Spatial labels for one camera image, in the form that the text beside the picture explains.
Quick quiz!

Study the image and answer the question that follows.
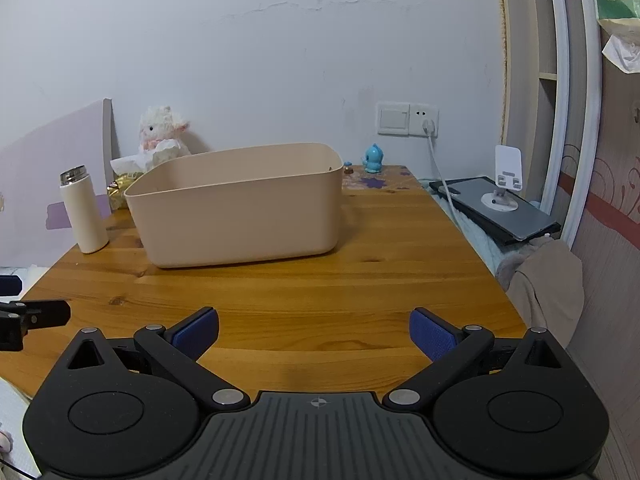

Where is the white wall switch socket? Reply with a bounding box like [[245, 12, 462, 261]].
[[376, 102, 439, 139]]

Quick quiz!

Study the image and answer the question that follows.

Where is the white plush lamb toy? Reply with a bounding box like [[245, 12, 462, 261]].
[[139, 105, 191, 160]]

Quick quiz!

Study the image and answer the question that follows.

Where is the grey laptop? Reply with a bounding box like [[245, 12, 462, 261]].
[[428, 171, 561, 245]]

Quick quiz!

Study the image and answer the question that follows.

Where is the pink headboard panel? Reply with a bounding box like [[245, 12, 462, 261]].
[[0, 99, 113, 268]]

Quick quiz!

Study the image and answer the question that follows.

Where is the white door frame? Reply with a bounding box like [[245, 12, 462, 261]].
[[494, 0, 604, 252]]

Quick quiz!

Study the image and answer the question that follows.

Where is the floral table mat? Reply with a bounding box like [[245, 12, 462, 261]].
[[343, 165, 423, 192]]

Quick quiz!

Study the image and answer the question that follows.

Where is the white plug and cable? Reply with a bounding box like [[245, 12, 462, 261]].
[[422, 119, 464, 231]]

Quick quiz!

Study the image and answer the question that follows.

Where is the white phone stand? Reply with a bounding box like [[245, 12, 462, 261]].
[[482, 145, 523, 212]]

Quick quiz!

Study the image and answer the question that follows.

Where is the gold tissue pack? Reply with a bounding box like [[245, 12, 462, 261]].
[[106, 155, 145, 211]]

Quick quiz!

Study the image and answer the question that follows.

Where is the blue cartoon figurine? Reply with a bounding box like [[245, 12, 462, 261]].
[[362, 144, 384, 174]]

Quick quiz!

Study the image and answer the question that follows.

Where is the beige plastic storage basket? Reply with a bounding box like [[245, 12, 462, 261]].
[[125, 143, 343, 268]]

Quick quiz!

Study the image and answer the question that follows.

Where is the white thermos bottle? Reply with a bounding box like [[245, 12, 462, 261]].
[[60, 165, 108, 254]]

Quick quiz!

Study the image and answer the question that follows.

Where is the beige cloth garment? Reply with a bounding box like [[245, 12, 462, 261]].
[[496, 236, 585, 348]]

